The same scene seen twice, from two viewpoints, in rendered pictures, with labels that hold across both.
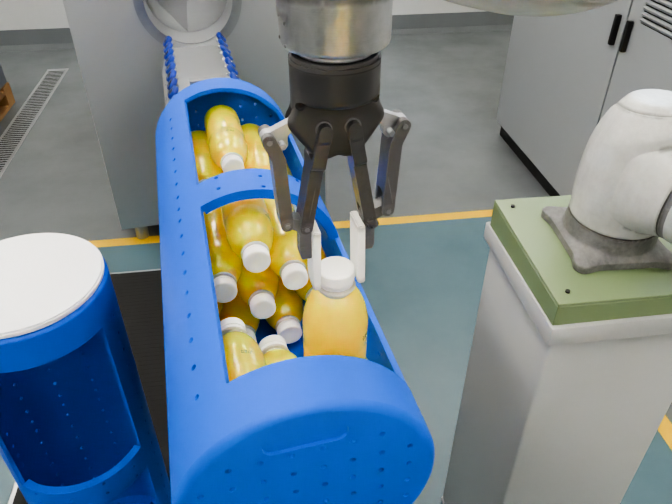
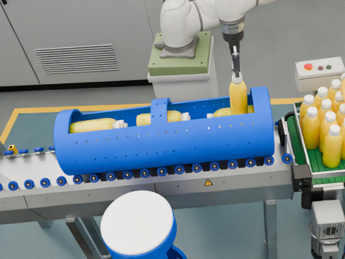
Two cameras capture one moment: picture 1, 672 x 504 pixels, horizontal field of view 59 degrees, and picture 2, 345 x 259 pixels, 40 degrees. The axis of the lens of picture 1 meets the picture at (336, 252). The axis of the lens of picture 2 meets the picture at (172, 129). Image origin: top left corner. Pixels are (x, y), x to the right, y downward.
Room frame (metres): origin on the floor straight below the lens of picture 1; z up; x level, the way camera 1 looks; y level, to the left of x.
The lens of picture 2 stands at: (0.16, 1.38, 2.50)
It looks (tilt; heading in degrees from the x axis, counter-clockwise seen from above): 45 degrees down; 295
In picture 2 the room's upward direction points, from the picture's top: 14 degrees counter-clockwise
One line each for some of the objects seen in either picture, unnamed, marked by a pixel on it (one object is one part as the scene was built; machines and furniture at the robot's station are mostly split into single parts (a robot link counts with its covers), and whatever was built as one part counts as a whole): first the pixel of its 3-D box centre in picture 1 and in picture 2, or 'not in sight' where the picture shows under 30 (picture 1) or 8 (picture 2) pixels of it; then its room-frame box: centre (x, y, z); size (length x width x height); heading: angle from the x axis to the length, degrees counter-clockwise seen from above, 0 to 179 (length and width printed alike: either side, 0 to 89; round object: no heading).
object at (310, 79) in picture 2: not in sight; (319, 74); (0.18, -0.32, 1.05); 0.20 x 0.10 x 0.10; 15
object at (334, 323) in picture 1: (335, 344); (238, 97); (0.48, 0.00, 1.19); 0.07 x 0.07 x 0.19
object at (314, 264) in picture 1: (314, 254); (237, 75); (0.48, 0.02, 1.32); 0.03 x 0.01 x 0.07; 15
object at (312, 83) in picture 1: (334, 102); (233, 38); (0.48, 0.00, 1.48); 0.08 x 0.07 x 0.09; 105
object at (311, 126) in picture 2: not in sight; (311, 128); (0.19, -0.03, 1.00); 0.07 x 0.07 x 0.19
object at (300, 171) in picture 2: not in sight; (301, 178); (0.21, 0.20, 0.95); 0.10 x 0.07 x 0.10; 105
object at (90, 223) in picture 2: not in sight; (92, 227); (1.34, 0.21, 0.31); 0.06 x 0.06 x 0.63; 15
